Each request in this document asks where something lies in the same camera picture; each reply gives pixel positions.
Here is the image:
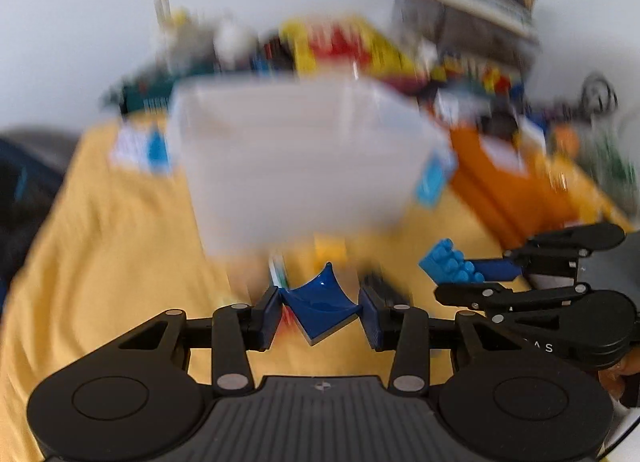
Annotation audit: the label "black cables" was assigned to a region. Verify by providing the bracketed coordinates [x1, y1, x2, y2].
[580, 72, 618, 115]

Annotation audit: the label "white sachet packet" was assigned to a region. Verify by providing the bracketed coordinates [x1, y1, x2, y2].
[109, 129, 173, 175]

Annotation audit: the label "white plastic bin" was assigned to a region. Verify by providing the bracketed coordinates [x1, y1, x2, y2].
[167, 76, 456, 257]

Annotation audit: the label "light blue carton box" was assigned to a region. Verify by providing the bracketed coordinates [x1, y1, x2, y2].
[415, 152, 458, 207]

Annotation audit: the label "orange box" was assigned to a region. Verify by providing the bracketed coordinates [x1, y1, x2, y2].
[447, 124, 596, 247]

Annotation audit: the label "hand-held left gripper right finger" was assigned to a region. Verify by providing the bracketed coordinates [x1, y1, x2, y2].
[360, 287, 501, 395]

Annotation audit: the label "dark teal packet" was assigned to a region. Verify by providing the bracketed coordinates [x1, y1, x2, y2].
[100, 74, 181, 115]

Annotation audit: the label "yellow red toy package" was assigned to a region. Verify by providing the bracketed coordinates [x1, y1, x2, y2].
[280, 16, 421, 87]

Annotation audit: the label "light blue building brick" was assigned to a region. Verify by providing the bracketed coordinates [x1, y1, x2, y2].
[419, 239, 486, 285]

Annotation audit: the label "person's right hand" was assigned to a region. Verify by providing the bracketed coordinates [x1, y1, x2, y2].
[599, 362, 638, 408]

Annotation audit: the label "dark blue chair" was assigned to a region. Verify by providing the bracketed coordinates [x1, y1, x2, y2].
[0, 129, 76, 283]

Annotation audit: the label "yellow blanket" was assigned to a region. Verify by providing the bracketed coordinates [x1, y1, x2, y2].
[0, 119, 636, 462]

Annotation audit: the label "mesh bag of green pieces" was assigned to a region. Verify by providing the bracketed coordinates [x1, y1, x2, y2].
[590, 132, 636, 213]

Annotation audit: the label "blue curved block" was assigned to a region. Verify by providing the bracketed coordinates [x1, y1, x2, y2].
[279, 262, 363, 347]

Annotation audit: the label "white ball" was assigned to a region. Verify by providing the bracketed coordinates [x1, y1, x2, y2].
[215, 24, 256, 65]

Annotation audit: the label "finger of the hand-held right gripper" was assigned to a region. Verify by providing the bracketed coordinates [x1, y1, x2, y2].
[434, 282, 591, 323]
[462, 223, 626, 283]

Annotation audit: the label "green white toy car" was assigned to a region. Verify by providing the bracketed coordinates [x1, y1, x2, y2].
[267, 254, 291, 290]

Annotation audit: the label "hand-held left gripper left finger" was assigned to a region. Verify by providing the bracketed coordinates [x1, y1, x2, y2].
[119, 288, 283, 395]

